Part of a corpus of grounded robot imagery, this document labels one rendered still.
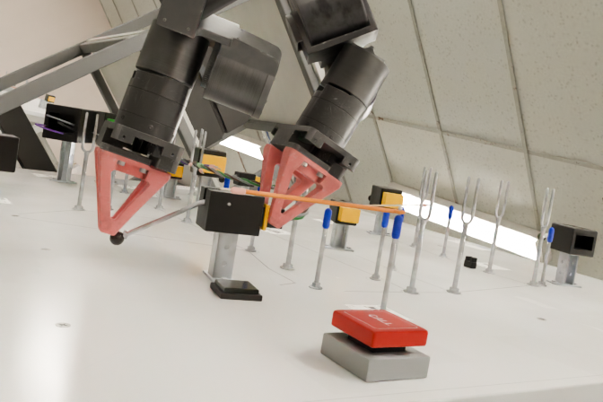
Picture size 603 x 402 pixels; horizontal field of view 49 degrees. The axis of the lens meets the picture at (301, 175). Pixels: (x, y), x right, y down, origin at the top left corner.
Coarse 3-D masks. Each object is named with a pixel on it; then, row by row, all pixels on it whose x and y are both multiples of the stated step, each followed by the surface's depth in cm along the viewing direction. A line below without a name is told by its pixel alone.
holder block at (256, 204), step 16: (208, 192) 65; (224, 192) 65; (208, 208) 64; (224, 208) 65; (240, 208) 65; (256, 208) 66; (208, 224) 64; (224, 224) 65; (240, 224) 66; (256, 224) 66
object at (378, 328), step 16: (336, 320) 48; (352, 320) 46; (368, 320) 47; (384, 320) 47; (400, 320) 48; (352, 336) 48; (368, 336) 45; (384, 336) 45; (400, 336) 46; (416, 336) 46; (384, 352) 46
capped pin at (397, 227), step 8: (400, 208) 60; (400, 216) 60; (400, 224) 60; (392, 232) 60; (400, 232) 60; (392, 240) 60; (392, 248) 60; (392, 256) 60; (392, 264) 60; (384, 288) 61; (384, 296) 61; (384, 304) 61
